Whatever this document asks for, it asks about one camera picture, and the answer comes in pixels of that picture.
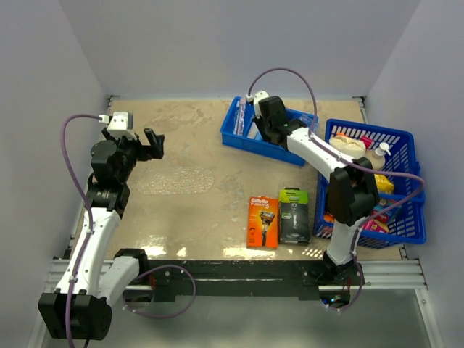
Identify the orange box in basket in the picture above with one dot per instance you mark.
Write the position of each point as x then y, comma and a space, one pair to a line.
328, 217

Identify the orange Gillette Fusion5 razor box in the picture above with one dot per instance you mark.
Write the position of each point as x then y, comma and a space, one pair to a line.
263, 223

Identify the green black Gillette razor box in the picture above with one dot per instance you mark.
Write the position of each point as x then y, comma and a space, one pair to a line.
294, 219

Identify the blue plastic divided bin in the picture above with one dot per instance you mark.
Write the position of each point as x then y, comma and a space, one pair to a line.
256, 147

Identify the lotion pump bottle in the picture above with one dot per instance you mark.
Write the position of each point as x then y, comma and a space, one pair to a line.
377, 156

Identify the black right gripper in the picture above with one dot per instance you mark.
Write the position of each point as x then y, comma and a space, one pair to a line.
259, 121

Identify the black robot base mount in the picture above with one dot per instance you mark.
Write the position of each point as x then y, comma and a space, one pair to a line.
303, 279

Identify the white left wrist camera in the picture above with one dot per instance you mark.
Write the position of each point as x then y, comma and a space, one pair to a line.
121, 125

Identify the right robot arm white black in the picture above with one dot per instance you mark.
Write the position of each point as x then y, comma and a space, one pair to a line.
351, 193

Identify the yellow snack packet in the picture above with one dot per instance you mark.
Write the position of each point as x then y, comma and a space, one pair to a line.
384, 185

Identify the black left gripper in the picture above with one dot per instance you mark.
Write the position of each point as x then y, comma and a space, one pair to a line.
147, 152

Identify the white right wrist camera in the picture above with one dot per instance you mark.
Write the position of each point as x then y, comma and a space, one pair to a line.
255, 99

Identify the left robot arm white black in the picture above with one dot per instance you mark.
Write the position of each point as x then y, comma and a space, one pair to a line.
80, 306

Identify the pink wrapped toothbrush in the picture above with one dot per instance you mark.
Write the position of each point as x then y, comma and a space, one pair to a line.
241, 106

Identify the beige wrapped roll package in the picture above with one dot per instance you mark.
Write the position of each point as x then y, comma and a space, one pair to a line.
347, 145

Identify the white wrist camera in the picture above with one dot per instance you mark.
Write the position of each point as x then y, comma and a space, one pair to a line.
255, 99
121, 125

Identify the light blue toothpaste tube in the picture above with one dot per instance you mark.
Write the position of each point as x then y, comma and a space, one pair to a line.
254, 133

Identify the red blue packet in basket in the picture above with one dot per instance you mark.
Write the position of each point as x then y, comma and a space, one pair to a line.
385, 205

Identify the pink packet in basket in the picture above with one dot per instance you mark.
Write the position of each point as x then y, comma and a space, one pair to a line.
379, 223

